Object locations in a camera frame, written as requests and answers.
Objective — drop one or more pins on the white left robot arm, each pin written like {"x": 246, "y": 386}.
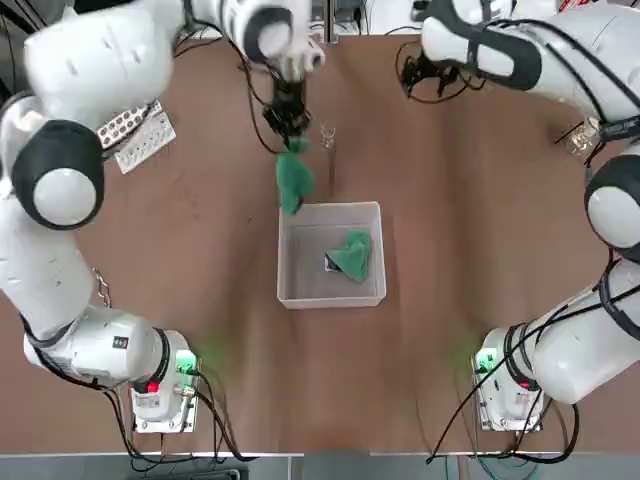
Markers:
{"x": 100, "y": 60}

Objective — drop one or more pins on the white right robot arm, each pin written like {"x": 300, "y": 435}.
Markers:
{"x": 565, "y": 40}

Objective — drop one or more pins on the translucent white plastic box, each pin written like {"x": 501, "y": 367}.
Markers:
{"x": 300, "y": 280}

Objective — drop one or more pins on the red black tool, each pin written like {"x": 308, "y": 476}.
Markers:
{"x": 566, "y": 5}

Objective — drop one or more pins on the black metal tripod stand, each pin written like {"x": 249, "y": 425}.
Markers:
{"x": 568, "y": 134}

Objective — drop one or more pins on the white test tube rack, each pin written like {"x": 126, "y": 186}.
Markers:
{"x": 150, "y": 142}

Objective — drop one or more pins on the clear glass vessel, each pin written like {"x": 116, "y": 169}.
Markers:
{"x": 582, "y": 140}

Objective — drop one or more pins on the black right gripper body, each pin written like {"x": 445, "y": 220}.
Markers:
{"x": 435, "y": 62}

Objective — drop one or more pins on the aluminium frame post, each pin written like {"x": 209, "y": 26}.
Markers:
{"x": 332, "y": 25}

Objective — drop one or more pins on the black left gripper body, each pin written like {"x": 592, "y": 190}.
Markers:
{"x": 290, "y": 95}

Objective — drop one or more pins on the green cloth with black tag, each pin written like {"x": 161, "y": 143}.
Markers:
{"x": 355, "y": 255}

